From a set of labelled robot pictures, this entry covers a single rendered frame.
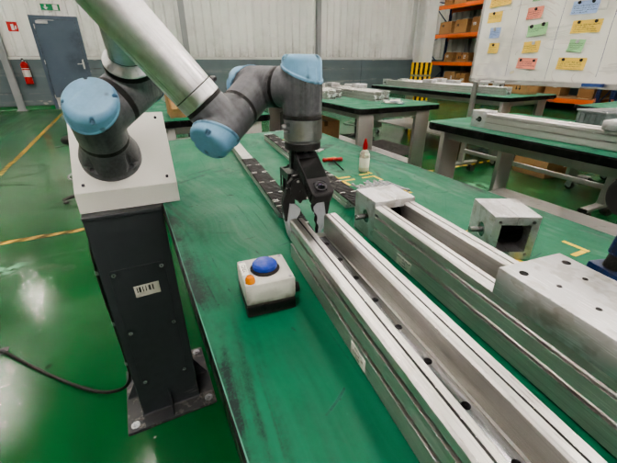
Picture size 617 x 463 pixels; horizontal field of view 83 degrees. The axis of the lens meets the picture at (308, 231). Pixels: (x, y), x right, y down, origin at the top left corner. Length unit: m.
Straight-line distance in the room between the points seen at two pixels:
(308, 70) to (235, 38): 11.32
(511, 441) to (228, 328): 0.37
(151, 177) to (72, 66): 10.49
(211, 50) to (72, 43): 3.47
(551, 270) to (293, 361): 0.35
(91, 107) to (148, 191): 0.26
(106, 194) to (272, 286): 0.64
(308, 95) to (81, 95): 0.51
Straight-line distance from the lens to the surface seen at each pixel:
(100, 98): 0.93
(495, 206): 0.81
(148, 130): 1.16
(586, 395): 0.51
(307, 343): 0.52
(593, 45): 3.58
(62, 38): 11.53
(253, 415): 0.45
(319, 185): 0.64
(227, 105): 0.65
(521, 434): 0.41
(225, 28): 11.91
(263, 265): 0.55
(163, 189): 1.06
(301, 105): 0.66
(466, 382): 0.44
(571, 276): 0.54
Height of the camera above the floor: 1.14
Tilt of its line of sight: 26 degrees down
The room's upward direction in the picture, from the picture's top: straight up
